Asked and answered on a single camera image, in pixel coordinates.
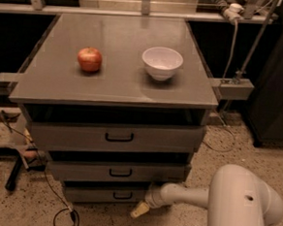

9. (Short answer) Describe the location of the black floor cable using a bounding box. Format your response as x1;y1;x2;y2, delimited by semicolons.
0;88;89;226

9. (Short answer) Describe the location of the white ceramic bowl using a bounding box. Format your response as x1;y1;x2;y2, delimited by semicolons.
141;47;184;81

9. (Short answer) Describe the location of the grey left side bracket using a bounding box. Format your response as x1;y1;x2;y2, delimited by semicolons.
0;72;22;96

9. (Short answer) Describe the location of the grey top drawer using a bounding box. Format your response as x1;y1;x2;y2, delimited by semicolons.
29;122;205;153

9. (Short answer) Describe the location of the dark cabinet at right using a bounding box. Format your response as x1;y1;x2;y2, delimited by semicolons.
243;2;283;147

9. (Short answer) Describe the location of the black bar on floor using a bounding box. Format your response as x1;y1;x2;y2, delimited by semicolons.
5;157;23;191

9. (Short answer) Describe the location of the grey drawer cabinet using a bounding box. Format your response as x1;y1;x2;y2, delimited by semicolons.
2;7;225;213

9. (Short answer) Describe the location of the red apple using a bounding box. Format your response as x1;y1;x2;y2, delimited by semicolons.
78;47;103;73

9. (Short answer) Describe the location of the grey drawer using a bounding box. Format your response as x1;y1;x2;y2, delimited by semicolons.
62;181;149;203
48;161;190;182
29;122;205;153

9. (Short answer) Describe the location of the white power strip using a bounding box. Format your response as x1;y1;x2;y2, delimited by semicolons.
211;0;243;24

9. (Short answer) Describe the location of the grey bottom drawer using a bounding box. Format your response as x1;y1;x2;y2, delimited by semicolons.
62;181;149;203

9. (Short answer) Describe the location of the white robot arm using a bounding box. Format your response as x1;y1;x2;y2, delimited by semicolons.
131;164;283;226

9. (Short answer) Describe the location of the grey right side bracket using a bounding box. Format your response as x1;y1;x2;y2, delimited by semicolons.
209;78;254;101

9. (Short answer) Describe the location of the thin metal rod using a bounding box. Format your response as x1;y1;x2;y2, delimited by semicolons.
222;0;281;81

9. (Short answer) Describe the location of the white hanging cable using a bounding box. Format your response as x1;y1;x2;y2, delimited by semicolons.
200;17;245;154

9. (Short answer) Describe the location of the grey bracket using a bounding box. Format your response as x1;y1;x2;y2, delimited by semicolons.
0;72;22;96
209;78;254;101

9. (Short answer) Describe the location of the grey middle drawer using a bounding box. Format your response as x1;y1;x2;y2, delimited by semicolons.
48;161;190;182

